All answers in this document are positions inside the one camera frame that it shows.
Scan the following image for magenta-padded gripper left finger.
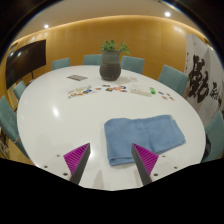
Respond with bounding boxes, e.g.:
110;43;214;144
41;142;92;186

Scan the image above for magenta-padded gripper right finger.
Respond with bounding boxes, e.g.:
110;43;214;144
130;142;183;186

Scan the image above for blue towel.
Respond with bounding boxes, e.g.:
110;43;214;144
103;114;187;167

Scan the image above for colourful sticker sheet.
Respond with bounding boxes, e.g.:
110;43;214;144
66;85;96;100

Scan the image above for white flat box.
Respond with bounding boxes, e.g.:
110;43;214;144
129;87;153;98

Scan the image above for grey booklet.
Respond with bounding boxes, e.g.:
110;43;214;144
66;74;88;82

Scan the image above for teal chairs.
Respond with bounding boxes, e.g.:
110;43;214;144
0;54;224;164

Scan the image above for white calligraphy folding screen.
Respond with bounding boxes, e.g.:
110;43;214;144
182;33;224;128

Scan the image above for grey pot with green plant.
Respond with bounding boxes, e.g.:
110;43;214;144
99;39;131;82

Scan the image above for black flat screen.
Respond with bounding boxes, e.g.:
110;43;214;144
4;39;48;90

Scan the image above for recessed ceiling lights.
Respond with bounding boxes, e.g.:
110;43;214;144
43;11;172;30

